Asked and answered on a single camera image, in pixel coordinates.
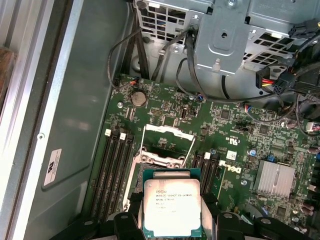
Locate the silver CPU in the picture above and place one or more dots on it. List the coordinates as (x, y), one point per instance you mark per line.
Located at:
(171, 200)

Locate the CPU socket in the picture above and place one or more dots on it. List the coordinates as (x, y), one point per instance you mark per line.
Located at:
(137, 180)

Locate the white label sticker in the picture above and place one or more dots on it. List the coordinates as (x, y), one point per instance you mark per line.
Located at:
(52, 167)

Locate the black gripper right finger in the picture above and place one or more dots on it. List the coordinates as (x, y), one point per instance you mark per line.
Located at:
(228, 227)

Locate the silver metal drive cage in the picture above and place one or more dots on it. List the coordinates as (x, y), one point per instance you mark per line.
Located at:
(220, 37)

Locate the black eight pin connector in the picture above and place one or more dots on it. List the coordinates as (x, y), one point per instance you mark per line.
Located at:
(287, 82)

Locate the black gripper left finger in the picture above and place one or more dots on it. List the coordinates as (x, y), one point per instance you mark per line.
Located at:
(127, 226)

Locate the green motherboard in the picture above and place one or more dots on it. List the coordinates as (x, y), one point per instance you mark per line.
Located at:
(217, 130)

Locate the black power connector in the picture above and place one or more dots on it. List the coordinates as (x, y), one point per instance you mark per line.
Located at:
(303, 27)

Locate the silver coin cell battery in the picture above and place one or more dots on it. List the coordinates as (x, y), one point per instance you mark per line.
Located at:
(138, 98)

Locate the silver finned chipset heatsink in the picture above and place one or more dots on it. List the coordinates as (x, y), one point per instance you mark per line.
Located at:
(273, 178)

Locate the black open PC case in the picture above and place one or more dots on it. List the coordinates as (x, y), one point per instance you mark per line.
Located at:
(75, 112)

